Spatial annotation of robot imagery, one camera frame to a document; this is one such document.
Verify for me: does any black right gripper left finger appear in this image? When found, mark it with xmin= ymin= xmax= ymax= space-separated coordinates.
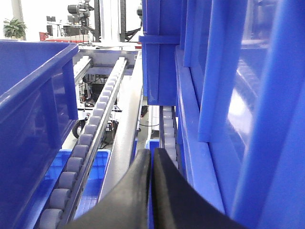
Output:
xmin=64 ymin=149 xmax=151 ymax=229

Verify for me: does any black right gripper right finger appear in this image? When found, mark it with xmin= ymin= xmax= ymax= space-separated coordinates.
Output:
xmin=152 ymin=148 xmax=243 ymax=229

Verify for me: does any steel shelf rack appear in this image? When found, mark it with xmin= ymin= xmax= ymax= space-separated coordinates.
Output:
xmin=71 ymin=47 xmax=153 ymax=206

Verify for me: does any white roller track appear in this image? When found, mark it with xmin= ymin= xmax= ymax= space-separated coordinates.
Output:
xmin=35 ymin=57 xmax=127 ymax=229

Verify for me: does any blue bin right side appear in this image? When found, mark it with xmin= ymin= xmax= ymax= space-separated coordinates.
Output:
xmin=175 ymin=0 xmax=305 ymax=229

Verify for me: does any large blue plastic bin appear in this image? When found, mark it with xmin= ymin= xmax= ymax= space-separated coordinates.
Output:
xmin=0 ymin=40 xmax=79 ymax=229

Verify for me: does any blue bin upper back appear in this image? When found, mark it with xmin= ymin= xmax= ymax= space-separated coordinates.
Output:
xmin=140 ymin=0 xmax=183 ymax=106

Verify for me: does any potted green plant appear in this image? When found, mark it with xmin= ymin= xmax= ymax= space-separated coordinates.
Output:
xmin=3 ymin=19 xmax=27 ymax=39

